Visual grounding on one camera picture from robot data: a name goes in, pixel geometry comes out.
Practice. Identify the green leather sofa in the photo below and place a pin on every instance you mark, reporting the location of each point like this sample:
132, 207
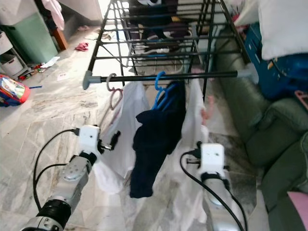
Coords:
269, 134

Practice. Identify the white pillow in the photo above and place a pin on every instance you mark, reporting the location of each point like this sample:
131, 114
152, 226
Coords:
284, 29

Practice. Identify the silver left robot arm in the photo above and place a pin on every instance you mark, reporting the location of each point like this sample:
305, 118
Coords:
77, 178

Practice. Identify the white sleeveless top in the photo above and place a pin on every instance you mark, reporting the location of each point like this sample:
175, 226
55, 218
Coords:
125, 125

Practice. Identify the black metal drying rack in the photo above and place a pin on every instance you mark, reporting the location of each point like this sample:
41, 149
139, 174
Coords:
102, 36

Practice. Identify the green cabinet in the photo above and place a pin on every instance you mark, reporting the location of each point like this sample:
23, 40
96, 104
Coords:
33, 41

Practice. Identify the white paper sheet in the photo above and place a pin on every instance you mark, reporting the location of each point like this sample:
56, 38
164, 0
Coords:
50, 62

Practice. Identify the blue pen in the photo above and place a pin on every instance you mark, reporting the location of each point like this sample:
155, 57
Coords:
35, 87

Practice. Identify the person in dark clothes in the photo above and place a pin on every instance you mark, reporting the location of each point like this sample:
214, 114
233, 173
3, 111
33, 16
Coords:
154, 19

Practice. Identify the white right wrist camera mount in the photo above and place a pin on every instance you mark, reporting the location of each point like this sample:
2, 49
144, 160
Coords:
212, 156

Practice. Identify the white drawer shelf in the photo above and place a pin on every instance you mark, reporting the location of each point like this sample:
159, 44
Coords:
9, 62

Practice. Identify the white cloth garment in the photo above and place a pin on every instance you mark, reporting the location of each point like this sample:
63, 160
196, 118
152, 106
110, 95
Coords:
187, 159

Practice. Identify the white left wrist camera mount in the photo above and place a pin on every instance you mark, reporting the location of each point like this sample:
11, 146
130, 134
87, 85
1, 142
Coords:
89, 139

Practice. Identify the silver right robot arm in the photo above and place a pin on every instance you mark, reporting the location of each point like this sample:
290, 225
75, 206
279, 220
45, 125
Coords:
216, 202

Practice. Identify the blue plastic clothes hanger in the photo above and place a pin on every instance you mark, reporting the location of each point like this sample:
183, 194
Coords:
161, 98

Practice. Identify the pink paper slip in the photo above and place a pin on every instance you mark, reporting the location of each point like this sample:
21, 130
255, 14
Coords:
62, 76

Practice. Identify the brown wooden post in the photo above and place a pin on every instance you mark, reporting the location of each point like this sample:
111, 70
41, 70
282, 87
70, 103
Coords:
59, 41

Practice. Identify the blue bag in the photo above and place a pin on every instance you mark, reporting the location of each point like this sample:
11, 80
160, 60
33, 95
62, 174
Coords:
288, 77

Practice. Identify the pink hanger with notches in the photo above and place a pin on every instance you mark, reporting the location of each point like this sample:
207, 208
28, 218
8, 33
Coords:
302, 101

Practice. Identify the black rod grey end caps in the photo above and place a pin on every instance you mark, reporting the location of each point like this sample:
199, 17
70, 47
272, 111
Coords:
211, 75

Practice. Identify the navy blue long garment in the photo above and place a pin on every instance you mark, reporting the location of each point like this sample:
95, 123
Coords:
154, 144

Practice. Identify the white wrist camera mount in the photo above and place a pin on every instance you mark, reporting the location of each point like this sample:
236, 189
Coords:
89, 139
212, 156

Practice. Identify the small red cloth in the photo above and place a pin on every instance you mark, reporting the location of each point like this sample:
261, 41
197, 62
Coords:
82, 46

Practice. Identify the light pink garment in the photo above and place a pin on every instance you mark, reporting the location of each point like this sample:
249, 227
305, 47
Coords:
54, 14

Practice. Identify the red and blue backpack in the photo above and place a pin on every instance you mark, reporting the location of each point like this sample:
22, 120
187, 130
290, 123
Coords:
14, 91

